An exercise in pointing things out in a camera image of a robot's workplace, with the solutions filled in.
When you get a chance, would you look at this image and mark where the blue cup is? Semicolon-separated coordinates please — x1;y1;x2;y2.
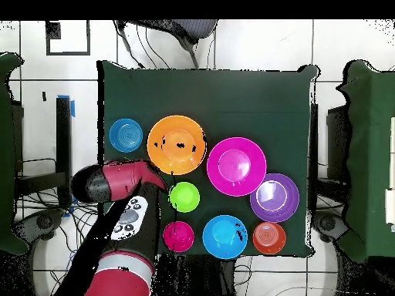
108;118;143;153

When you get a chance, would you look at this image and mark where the large orange bowl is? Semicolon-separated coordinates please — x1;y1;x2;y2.
147;115;208;176

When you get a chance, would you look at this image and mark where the small green bowl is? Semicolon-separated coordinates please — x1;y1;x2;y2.
168;181;201;214

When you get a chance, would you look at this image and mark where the orange cup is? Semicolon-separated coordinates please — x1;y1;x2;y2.
252;221;287;256

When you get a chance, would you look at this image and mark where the purple bowl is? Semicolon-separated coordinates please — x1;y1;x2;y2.
249;173;300;224

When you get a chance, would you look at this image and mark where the dark green tablecloth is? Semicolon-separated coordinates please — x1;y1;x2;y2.
96;59;319;258

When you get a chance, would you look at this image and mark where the grey office chair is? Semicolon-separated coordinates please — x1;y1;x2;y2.
115;19;220;69

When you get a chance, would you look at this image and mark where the tangle of cables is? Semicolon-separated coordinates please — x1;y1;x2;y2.
15;184;104;296

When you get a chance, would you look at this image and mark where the black metal frame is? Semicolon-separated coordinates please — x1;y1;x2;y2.
308;103;351;204
13;96;73;210

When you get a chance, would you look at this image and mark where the green cloth on side table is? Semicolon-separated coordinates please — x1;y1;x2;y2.
336;59;395;263
0;52;30;255

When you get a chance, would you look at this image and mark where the blue bowl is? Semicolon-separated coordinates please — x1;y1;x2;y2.
201;214;248;261

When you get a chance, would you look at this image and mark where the black chair base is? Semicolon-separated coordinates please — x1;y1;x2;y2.
311;210;349;244
13;208;66;241

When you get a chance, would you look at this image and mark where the large pink bowl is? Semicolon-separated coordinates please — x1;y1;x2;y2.
206;136;268;197

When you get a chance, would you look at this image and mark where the small crimson bowl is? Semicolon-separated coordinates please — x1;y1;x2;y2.
162;220;195;254

